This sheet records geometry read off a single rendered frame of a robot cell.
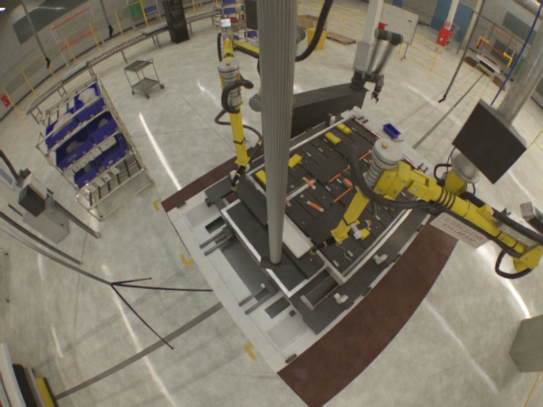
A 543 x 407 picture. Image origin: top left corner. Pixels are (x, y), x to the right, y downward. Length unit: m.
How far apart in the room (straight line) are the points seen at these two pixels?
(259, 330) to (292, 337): 0.26
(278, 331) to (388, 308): 1.60
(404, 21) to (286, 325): 9.20
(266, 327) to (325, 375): 1.21
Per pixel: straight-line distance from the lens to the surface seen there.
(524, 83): 0.88
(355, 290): 1.87
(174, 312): 2.87
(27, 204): 2.72
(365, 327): 2.82
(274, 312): 1.84
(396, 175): 0.82
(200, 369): 2.81
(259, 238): 1.75
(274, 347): 1.79
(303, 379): 2.71
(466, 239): 1.23
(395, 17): 9.36
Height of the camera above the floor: 2.61
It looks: 59 degrees down
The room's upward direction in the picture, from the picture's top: 1 degrees counter-clockwise
